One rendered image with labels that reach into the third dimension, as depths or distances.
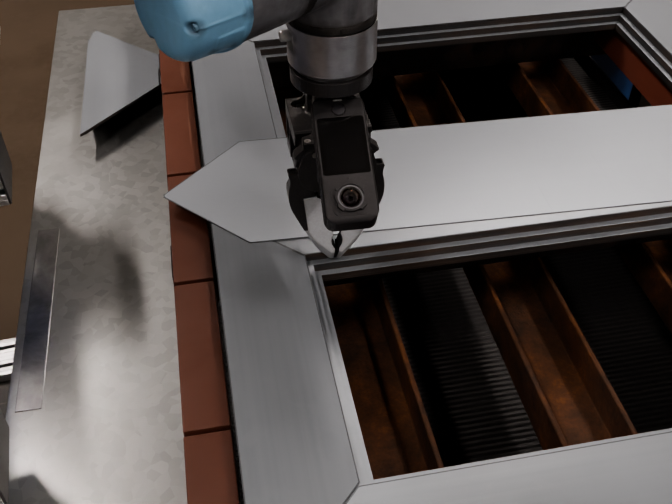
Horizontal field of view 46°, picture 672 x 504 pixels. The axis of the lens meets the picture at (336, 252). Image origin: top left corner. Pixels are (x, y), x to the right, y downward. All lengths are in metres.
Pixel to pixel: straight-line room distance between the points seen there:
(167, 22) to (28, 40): 2.59
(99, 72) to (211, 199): 0.55
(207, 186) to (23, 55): 2.19
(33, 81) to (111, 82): 1.54
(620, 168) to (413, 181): 0.24
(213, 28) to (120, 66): 0.85
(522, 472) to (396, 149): 0.43
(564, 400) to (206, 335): 0.40
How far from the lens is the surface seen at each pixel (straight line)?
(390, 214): 0.85
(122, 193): 1.18
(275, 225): 0.84
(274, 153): 0.94
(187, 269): 0.83
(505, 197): 0.89
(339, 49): 0.64
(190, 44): 0.55
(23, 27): 3.23
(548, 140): 0.99
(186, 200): 0.88
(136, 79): 1.35
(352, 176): 0.66
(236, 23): 0.56
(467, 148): 0.96
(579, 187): 0.93
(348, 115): 0.68
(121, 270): 1.06
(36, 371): 0.97
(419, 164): 0.92
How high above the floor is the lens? 1.40
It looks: 43 degrees down
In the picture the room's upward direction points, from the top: straight up
